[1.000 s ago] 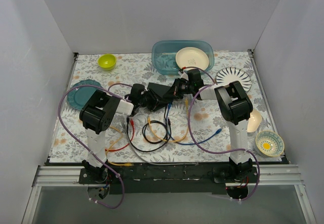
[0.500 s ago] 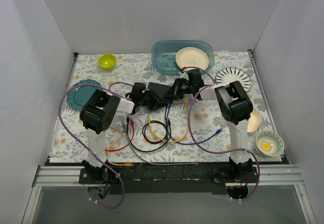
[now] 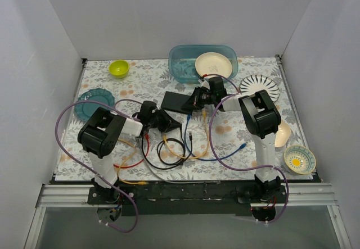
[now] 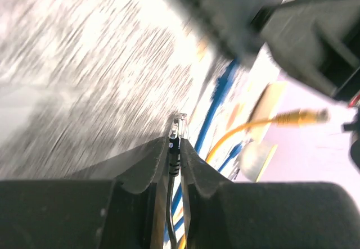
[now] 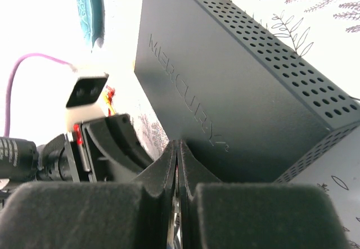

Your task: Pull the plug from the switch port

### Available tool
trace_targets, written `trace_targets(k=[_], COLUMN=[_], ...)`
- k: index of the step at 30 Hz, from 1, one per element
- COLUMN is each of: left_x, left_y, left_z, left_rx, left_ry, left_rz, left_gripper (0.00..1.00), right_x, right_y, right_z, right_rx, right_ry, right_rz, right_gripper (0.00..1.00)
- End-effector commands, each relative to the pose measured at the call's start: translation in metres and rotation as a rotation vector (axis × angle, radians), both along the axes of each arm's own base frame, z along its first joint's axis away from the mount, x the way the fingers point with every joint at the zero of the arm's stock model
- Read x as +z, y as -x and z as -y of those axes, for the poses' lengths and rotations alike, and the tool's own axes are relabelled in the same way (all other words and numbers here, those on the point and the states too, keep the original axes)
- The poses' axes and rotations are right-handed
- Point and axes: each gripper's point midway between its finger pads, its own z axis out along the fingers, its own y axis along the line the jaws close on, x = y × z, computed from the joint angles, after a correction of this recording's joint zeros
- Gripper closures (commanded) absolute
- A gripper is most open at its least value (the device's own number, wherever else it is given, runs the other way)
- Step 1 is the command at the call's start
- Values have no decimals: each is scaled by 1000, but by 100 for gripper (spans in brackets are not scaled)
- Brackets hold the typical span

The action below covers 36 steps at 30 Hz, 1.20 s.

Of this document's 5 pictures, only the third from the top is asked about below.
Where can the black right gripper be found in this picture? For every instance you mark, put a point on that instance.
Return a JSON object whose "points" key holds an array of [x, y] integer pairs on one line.
{"points": [[196, 99]]}

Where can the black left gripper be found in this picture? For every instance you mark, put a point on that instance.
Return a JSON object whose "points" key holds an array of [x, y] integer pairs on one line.
{"points": [[162, 118]]}

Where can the black network switch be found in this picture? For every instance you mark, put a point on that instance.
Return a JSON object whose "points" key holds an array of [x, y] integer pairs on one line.
{"points": [[174, 102]]}

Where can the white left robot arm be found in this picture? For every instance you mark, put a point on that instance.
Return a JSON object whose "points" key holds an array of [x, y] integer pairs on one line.
{"points": [[100, 134]]}

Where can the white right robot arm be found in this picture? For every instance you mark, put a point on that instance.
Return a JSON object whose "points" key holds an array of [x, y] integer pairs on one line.
{"points": [[261, 119]]}

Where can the floral table mat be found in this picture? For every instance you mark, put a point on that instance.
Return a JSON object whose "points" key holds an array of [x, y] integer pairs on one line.
{"points": [[223, 149]]}

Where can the cream round plate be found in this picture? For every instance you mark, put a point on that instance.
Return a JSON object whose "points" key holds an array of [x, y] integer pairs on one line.
{"points": [[213, 63]]}

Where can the blue transparent plastic container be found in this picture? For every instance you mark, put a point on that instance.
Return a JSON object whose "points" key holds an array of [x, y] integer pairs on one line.
{"points": [[182, 61]]}

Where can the blue striped white plate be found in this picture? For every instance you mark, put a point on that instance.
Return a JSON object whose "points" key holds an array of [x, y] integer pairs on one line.
{"points": [[254, 83]]}

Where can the lime green bowl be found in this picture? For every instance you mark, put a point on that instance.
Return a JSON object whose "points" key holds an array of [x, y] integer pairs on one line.
{"points": [[119, 69]]}

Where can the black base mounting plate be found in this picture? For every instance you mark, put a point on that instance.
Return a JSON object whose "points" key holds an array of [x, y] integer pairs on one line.
{"points": [[160, 198]]}

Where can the cream square dish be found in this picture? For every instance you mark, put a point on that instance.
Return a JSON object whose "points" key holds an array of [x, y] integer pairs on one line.
{"points": [[283, 134]]}

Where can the teal patterned yellow-centre bowl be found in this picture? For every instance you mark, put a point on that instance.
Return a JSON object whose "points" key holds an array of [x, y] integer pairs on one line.
{"points": [[299, 159]]}

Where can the aluminium frame rail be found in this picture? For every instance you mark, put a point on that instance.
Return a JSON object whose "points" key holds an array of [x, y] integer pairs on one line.
{"points": [[76, 195]]}

